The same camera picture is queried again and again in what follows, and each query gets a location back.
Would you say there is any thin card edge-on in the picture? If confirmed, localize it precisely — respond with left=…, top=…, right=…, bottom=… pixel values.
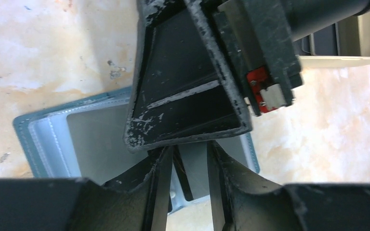
left=173, top=145, right=194, bottom=201

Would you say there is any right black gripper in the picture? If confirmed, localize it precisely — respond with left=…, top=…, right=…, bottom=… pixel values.
left=123, top=0, right=370, bottom=152

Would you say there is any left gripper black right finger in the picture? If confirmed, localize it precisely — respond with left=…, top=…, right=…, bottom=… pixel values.
left=207, top=141, right=370, bottom=231

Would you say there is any beige oval card tray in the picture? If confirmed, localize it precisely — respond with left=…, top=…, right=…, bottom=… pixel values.
left=294, top=13, right=370, bottom=68

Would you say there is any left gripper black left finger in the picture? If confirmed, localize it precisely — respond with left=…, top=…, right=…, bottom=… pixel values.
left=0, top=146, right=174, bottom=231

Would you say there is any blue card holder wallet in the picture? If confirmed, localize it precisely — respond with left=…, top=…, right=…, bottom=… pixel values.
left=13, top=86, right=261, bottom=216

